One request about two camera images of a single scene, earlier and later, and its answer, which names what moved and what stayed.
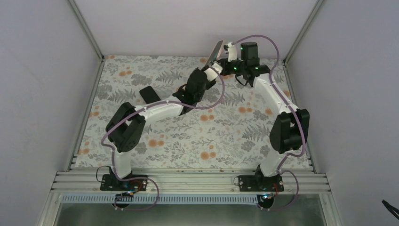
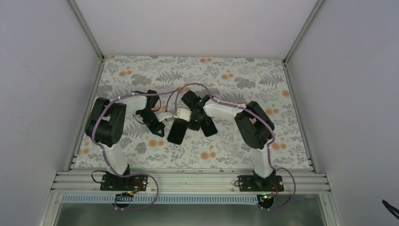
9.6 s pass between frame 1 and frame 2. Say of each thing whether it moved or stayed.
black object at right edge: stayed
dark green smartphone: moved
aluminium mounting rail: stayed
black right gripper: moved
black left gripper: moved
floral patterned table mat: stayed
